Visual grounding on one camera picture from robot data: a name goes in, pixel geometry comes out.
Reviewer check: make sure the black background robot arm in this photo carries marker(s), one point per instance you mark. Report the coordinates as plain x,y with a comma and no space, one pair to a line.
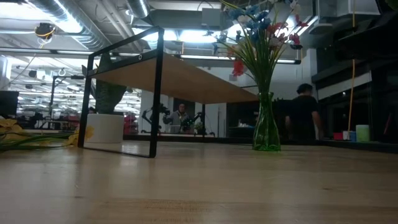
161,109
194,119

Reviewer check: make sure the person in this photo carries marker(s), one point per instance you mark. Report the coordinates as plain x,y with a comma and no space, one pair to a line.
178,116
303,112

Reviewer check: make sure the wooden shelf black metal frame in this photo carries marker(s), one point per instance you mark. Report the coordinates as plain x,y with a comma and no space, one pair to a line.
186,81

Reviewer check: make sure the red cup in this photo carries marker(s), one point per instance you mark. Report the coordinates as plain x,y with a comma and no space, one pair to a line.
337,136

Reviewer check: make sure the pale green cup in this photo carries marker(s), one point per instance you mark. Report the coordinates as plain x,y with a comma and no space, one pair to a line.
362,133

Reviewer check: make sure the white cup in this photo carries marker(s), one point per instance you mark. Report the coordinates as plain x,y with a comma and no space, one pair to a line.
346,135

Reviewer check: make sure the potted snake plant white pot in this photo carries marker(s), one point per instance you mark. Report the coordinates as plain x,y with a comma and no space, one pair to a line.
105,130

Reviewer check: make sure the black background monitor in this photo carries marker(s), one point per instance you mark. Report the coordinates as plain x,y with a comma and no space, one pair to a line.
7,102

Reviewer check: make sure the blue cup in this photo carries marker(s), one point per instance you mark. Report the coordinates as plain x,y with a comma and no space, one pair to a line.
352,136

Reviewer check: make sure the white artificial flower bunch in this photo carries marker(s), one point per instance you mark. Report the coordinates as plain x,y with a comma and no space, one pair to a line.
293,6

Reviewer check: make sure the green glass vase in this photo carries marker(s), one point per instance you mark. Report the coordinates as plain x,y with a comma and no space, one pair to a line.
266,130

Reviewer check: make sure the blue artificial flower bunch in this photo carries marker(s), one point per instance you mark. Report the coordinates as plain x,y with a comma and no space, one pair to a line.
262,23

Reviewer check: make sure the yellow artificial flower bunch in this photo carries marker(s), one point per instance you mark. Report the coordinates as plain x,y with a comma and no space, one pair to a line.
11,127

